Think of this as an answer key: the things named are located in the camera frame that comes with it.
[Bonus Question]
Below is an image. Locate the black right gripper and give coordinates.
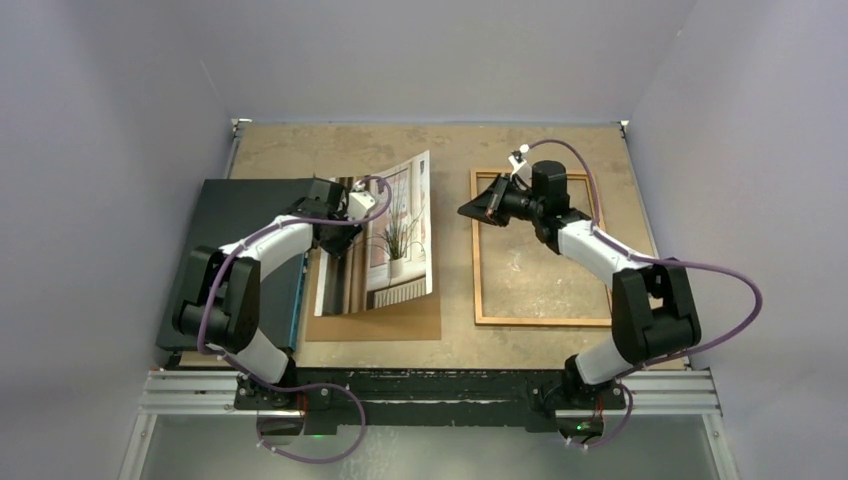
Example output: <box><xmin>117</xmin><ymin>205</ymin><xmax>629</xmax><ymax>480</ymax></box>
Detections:
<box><xmin>458</xmin><ymin>173</ymin><xmax>543</xmax><ymax>229</ymax></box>

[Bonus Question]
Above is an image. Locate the orange wooden picture frame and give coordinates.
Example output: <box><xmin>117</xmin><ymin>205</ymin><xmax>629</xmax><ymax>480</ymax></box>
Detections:
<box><xmin>469</xmin><ymin>168</ymin><xmax>617</xmax><ymax>329</ymax></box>

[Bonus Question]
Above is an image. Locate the plant photo print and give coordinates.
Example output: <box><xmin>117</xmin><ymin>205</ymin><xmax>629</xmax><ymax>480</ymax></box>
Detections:
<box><xmin>313</xmin><ymin>151</ymin><xmax>434</xmax><ymax>317</ymax></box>

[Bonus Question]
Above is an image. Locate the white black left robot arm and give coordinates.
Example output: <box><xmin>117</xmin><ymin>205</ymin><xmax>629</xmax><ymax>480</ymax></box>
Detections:
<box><xmin>171</xmin><ymin>179</ymin><xmax>383</xmax><ymax>409</ymax></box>

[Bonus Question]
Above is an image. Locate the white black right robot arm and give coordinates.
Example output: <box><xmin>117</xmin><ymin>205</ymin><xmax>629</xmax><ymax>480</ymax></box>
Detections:
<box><xmin>457</xmin><ymin>160</ymin><xmax>702</xmax><ymax>407</ymax></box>

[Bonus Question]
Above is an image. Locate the dark box with blue edge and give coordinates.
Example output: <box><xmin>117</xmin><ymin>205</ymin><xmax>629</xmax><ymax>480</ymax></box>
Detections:
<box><xmin>155</xmin><ymin>178</ymin><xmax>313</xmax><ymax>352</ymax></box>

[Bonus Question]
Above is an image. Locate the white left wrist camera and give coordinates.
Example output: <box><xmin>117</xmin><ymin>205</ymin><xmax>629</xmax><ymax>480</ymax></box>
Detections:
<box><xmin>347</xmin><ymin>191</ymin><xmax>377</xmax><ymax>221</ymax></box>

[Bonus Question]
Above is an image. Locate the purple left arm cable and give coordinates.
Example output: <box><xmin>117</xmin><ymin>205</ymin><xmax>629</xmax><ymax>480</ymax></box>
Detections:
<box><xmin>196</xmin><ymin>174</ymin><xmax>393</xmax><ymax>465</ymax></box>

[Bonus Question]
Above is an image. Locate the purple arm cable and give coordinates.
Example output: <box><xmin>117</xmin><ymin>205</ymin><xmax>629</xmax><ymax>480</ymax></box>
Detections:
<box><xmin>196</xmin><ymin>174</ymin><xmax>393</xmax><ymax>465</ymax></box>
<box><xmin>519</xmin><ymin>139</ymin><xmax>764</xmax><ymax>452</ymax></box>

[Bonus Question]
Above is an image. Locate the brown frame backing board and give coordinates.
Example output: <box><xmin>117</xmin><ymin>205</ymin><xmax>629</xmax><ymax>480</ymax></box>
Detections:
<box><xmin>305</xmin><ymin>192</ymin><xmax>443</xmax><ymax>343</ymax></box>

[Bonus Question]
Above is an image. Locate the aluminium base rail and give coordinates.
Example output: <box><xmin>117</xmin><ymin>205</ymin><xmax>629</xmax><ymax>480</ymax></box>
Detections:
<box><xmin>139</xmin><ymin>368</ymin><xmax>721</xmax><ymax>421</ymax></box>

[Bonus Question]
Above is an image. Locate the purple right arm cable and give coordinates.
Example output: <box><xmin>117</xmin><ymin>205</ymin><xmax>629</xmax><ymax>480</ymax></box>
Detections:
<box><xmin>519</xmin><ymin>139</ymin><xmax>764</xmax><ymax>452</ymax></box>

